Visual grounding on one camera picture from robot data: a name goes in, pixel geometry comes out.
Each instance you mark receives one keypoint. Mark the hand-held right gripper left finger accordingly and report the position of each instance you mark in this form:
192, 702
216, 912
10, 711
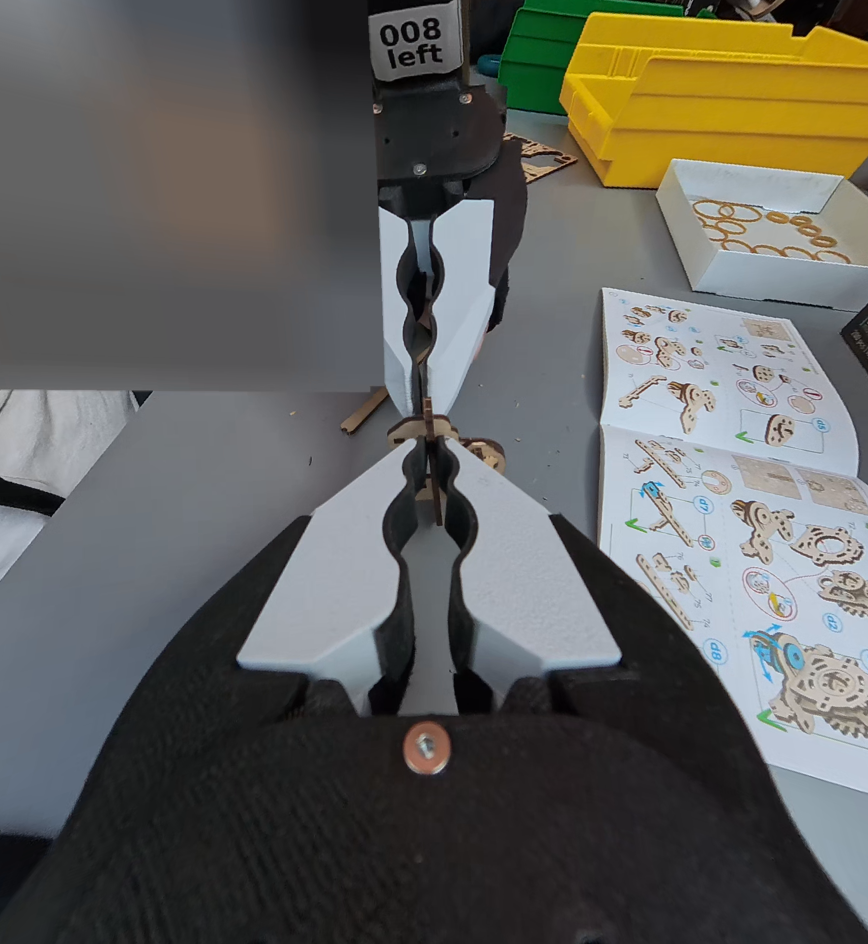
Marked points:
316, 590

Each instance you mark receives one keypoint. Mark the notched wooden strip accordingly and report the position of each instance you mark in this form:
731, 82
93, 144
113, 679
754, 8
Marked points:
360, 417

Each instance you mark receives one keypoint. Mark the small teal object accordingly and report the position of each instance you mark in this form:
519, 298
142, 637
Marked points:
489, 65

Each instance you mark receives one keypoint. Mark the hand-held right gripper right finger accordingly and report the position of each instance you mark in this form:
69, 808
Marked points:
530, 590

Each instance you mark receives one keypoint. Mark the yellow storage bin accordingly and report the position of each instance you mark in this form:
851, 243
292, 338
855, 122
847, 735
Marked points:
662, 37
699, 140

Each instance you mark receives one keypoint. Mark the white cardboard box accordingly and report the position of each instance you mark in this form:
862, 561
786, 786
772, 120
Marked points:
773, 287

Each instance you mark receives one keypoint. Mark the wooden model assembly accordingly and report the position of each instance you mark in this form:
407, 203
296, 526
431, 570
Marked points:
430, 431

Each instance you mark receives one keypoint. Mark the open instruction booklet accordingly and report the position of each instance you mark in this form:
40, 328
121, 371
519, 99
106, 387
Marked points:
832, 619

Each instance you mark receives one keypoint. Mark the green storage bin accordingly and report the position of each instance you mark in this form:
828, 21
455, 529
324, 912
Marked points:
537, 74

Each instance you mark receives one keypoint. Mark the person's white shirt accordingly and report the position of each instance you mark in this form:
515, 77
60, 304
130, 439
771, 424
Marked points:
6, 560

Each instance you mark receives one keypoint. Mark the group of wooden rings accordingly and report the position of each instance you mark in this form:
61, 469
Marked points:
810, 225

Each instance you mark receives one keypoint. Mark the laser-cut plywood sheet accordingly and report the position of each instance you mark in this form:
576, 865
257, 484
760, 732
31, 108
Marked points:
544, 166

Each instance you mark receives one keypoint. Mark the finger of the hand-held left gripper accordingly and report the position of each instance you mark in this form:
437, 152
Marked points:
467, 295
393, 332

